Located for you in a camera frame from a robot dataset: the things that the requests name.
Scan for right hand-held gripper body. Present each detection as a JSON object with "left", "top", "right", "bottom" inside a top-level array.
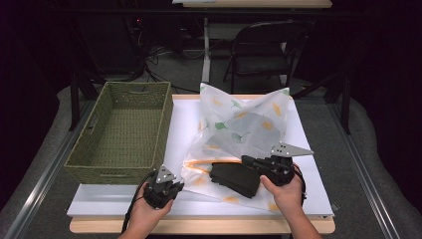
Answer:
[{"left": 262, "top": 142, "right": 314, "bottom": 187}]

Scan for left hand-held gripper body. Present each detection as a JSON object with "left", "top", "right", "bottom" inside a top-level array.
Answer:
[{"left": 143, "top": 164, "right": 180, "bottom": 209}]

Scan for dark grey garment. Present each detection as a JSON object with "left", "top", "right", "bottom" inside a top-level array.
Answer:
[{"left": 205, "top": 111, "right": 283, "bottom": 199}]

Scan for leaf-print white laundry bag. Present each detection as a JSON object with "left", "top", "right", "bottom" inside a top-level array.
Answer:
[{"left": 180, "top": 83, "right": 292, "bottom": 213}]

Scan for green woven basket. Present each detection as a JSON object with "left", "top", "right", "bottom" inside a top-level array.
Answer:
[{"left": 64, "top": 81, "right": 174, "bottom": 185}]

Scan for person's left hand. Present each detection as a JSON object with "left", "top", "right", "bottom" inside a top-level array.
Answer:
[{"left": 127, "top": 183, "right": 173, "bottom": 230}]

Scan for person's right hand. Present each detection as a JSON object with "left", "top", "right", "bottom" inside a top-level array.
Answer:
[{"left": 260, "top": 164, "right": 305, "bottom": 213}]

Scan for light wooden table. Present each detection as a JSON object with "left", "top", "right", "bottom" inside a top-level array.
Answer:
[{"left": 69, "top": 94, "right": 336, "bottom": 235}]

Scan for white board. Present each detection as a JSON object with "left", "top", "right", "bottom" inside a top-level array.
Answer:
[{"left": 67, "top": 98, "right": 334, "bottom": 218}]

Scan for black metal stand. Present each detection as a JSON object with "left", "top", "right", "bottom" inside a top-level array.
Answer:
[
  {"left": 292, "top": 71, "right": 351, "bottom": 135},
  {"left": 69, "top": 71, "right": 81, "bottom": 131}
]

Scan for black folding chair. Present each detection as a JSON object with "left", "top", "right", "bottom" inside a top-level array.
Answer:
[{"left": 222, "top": 20, "right": 308, "bottom": 95}]

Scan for white-legged wooden desk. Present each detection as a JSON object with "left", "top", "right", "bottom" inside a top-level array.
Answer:
[{"left": 172, "top": 0, "right": 333, "bottom": 86}]

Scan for left hand-held gripper cable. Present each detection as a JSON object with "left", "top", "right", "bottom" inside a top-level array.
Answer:
[{"left": 121, "top": 170, "right": 157, "bottom": 233}]

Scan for hand-held gripper cable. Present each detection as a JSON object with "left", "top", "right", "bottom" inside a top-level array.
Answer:
[
  {"left": 121, "top": 170, "right": 157, "bottom": 233},
  {"left": 293, "top": 165, "right": 308, "bottom": 207}
]

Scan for right hand-held gripper cable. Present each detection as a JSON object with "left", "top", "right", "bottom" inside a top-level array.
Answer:
[{"left": 293, "top": 165, "right": 308, "bottom": 207}]

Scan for metal floor rail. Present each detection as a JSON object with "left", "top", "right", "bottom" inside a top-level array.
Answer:
[
  {"left": 3, "top": 101, "right": 96, "bottom": 239},
  {"left": 326, "top": 103, "right": 401, "bottom": 239}
]

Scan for black floor cables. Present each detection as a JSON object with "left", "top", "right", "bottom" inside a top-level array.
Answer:
[{"left": 125, "top": 19, "right": 207, "bottom": 96}]

